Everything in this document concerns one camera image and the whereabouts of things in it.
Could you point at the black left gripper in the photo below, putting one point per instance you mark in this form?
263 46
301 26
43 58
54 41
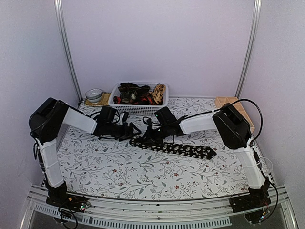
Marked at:
128 134

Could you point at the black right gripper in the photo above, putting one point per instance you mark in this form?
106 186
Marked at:
153 141

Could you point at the white plastic basket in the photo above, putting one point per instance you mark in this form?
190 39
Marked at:
137 109

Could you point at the black white floral tie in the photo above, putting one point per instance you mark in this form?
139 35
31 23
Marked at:
200 152

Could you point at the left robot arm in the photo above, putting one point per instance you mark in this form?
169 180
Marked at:
46 125

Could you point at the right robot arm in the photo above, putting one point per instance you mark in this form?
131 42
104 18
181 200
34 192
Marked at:
235 133

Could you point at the red navy striped tie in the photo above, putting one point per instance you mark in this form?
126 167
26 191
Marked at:
127 100

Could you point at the dark floral brown tie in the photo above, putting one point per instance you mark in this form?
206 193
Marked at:
133 90

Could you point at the woven bamboo mat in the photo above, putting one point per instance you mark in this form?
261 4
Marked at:
100 101

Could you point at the yellow beetle print tie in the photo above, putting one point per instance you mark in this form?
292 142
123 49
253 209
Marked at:
157 94

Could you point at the patterned ceramic bowl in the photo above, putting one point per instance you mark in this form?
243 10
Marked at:
94 95

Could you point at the wooden divided box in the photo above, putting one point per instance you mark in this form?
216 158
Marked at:
220 101

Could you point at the clear plastic cup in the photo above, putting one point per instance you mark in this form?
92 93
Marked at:
267 165

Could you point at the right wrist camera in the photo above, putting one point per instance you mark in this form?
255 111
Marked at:
148 121

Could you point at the front aluminium rail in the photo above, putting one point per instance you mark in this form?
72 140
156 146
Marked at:
107 213

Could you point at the left aluminium frame post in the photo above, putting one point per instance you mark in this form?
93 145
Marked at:
66 48

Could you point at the aluminium frame post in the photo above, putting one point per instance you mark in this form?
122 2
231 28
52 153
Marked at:
66 48
250 46

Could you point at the right aluminium frame post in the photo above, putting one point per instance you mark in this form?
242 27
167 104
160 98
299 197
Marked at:
250 46

